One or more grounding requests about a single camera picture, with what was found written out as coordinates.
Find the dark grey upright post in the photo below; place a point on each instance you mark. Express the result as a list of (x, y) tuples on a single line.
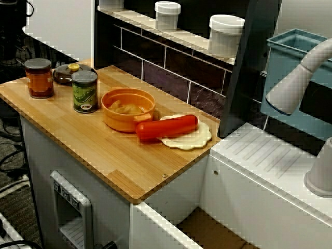
[(249, 77)]

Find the green peas can grey lid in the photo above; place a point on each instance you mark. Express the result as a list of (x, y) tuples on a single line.
[(84, 96)]

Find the white power strip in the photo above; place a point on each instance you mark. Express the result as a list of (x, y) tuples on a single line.
[(13, 186)]

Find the grey dispenser panel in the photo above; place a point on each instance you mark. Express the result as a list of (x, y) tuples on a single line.
[(85, 207)]

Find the large white lidded jar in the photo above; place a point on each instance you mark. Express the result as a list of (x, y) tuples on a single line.
[(224, 39)]

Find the teal plastic bin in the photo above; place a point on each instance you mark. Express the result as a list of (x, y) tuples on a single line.
[(282, 62)]

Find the red toy sausage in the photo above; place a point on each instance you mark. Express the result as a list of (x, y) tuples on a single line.
[(166, 127)]

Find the cream shelf ledge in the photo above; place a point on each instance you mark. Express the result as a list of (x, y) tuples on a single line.
[(186, 39)]

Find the white toy kitchen cabinet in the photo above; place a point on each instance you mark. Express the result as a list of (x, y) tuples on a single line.
[(259, 207)]

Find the beige toy food piece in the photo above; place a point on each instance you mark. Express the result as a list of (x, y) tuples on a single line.
[(124, 107)]

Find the cream flower-shaped plate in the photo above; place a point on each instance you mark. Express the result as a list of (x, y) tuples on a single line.
[(192, 141)]

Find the orange toy pot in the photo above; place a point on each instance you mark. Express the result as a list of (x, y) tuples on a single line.
[(116, 122)]

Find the grey toy faucet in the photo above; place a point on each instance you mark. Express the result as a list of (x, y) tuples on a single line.
[(288, 90)]

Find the orange beans can grey lid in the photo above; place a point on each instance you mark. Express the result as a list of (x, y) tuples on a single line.
[(39, 83)]

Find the small white lidded jar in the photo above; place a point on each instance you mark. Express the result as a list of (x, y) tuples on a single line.
[(167, 18)]

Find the brown transparent lid yellow knob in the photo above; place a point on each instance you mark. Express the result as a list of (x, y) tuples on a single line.
[(62, 75)]

